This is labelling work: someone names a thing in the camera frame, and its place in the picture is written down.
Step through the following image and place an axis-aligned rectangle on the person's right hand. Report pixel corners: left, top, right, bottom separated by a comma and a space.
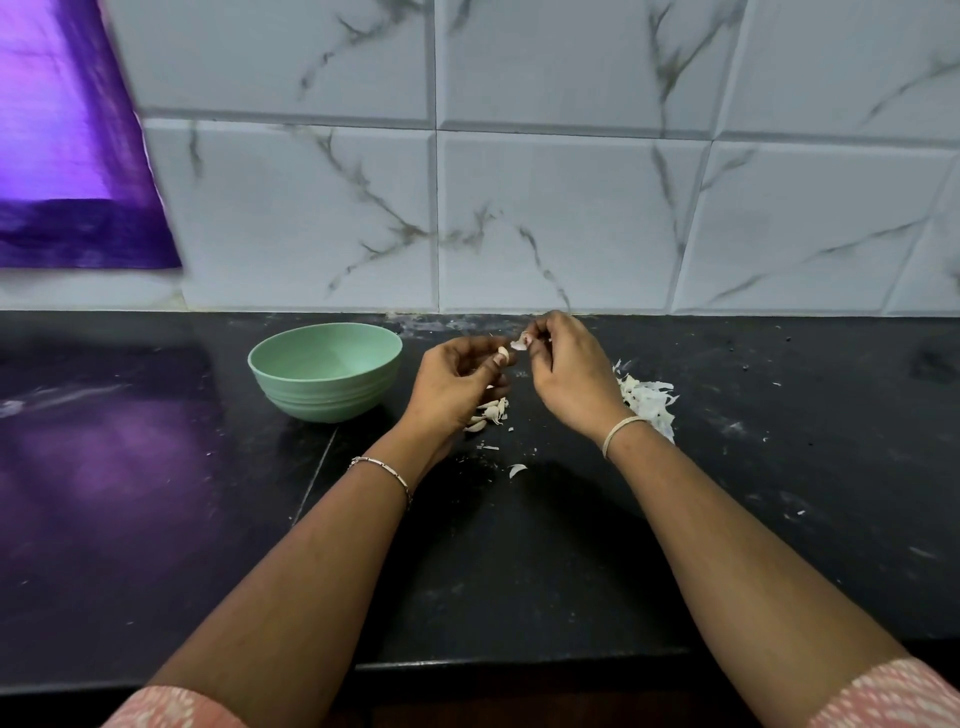
519, 310, 644, 449

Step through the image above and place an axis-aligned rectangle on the person's left hand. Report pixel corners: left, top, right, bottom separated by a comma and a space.
396, 333, 516, 452

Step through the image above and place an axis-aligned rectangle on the garlic clove cluster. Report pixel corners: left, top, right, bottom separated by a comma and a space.
462, 394, 513, 453

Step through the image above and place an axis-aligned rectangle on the mint green bowl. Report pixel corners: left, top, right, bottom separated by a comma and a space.
247, 321, 405, 425

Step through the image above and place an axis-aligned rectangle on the person's right forearm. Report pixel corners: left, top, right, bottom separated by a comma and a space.
607, 423, 909, 722

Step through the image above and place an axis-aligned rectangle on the person's left forearm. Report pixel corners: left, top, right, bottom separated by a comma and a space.
147, 438, 437, 714

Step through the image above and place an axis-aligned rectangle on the pile of white garlic peels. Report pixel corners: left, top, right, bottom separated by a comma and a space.
612, 358, 680, 444

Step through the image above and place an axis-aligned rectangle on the pink patterned left sleeve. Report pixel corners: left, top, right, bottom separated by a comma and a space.
102, 685, 249, 728

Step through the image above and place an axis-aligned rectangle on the pink patterned sleeve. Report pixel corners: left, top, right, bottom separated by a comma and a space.
807, 657, 960, 728
102, 685, 249, 728

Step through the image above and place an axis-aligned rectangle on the purple cloth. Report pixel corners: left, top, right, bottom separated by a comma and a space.
0, 0, 183, 272

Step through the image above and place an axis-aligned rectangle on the pink patterned right sleeve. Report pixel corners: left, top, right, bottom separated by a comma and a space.
807, 657, 960, 728

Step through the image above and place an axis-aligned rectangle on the silver right wrist bracelet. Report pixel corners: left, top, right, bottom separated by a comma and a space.
601, 414, 656, 461

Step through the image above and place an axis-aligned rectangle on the silver wrist bracelet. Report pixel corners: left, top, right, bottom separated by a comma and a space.
601, 414, 656, 461
348, 454, 414, 507

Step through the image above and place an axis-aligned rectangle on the silver left wrist bracelet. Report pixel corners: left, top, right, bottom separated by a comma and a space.
348, 454, 414, 507

